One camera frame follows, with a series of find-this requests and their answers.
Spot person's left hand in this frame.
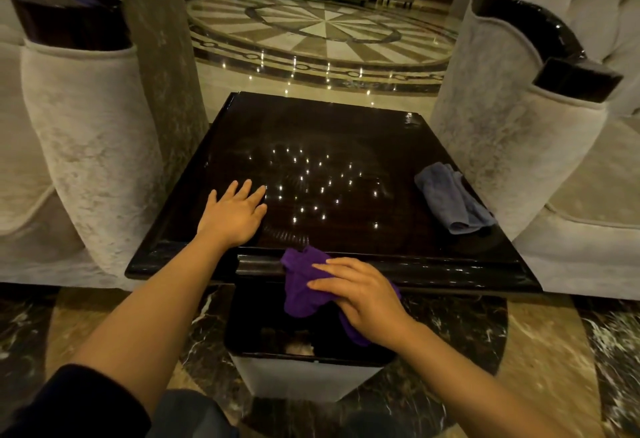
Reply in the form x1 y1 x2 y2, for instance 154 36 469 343
196 179 268 251

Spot person's right hand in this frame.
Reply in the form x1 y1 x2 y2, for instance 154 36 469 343
306 257 416 351

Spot purple cleaning cloth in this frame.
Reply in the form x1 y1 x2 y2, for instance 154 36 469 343
280 246 402 347

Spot person's right forearm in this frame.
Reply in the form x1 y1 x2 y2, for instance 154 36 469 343
395 320 576 438

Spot person's left forearm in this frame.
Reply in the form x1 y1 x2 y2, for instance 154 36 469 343
70 235 233 416

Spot dark glossy wooden side table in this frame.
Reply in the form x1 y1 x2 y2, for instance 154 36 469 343
125 91 543 403

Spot grey folded cloth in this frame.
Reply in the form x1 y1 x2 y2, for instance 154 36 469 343
414 162 497 235

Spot grey velvet armchair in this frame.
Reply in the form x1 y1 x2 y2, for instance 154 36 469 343
429 0 640 301
0 0 210 289

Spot person's grey trousers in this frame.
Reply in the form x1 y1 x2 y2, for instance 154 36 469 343
146 389 241 438

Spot person's dark sleeve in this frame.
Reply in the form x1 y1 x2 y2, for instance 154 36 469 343
0 364 152 438

